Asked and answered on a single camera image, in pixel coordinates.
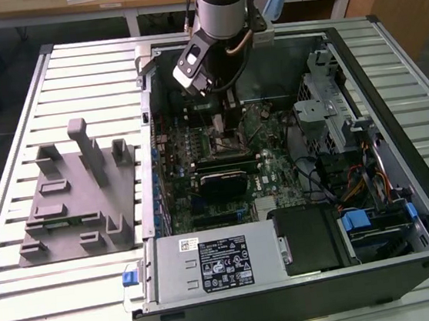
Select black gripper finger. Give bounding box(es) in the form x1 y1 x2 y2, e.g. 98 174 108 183
220 87 244 136

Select silver CPU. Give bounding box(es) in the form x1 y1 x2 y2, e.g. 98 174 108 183
211 112 228 133

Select CPU socket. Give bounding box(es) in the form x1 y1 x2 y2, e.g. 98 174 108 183
204 121 250 159

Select black RAM stick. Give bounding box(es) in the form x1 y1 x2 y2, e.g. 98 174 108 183
198 162 260 179

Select black graphics card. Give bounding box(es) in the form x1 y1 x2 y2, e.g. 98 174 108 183
196 168 251 202

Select green motherboard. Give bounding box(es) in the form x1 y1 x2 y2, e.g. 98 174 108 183
146 95 312 238

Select metal drive cage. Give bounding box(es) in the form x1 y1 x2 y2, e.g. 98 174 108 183
286 45 367 159

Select silver heatsink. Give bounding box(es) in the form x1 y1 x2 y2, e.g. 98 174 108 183
254 195 281 222

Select black expansion slot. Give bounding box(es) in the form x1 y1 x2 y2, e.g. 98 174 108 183
193 210 243 229

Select black plastic shroud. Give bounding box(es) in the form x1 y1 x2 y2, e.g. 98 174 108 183
269 200 347 279

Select grey power supply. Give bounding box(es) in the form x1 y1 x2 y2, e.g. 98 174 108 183
145 221 290 307

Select hard disk in blue carrier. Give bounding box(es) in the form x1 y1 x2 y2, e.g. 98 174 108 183
340 202 420 265

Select wooden desk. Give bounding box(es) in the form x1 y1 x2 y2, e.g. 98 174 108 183
0 0 361 58

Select grey parts rack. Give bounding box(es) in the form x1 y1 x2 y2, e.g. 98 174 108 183
3 111 149 269

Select blue case latch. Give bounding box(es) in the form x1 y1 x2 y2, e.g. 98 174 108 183
121 268 141 288

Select green RAM stick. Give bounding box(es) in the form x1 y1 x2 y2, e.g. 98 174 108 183
42 216 82 230

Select black PC case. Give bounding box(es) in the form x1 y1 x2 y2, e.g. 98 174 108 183
101 8 429 321

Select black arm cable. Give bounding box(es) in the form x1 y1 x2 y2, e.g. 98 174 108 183
202 0 280 93

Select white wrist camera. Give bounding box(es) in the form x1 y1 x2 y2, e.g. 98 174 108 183
168 32 227 101

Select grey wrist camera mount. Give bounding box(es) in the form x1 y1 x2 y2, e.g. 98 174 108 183
248 16 278 51

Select orange yellow wire bundle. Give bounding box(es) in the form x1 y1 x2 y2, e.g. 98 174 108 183
337 158 397 211

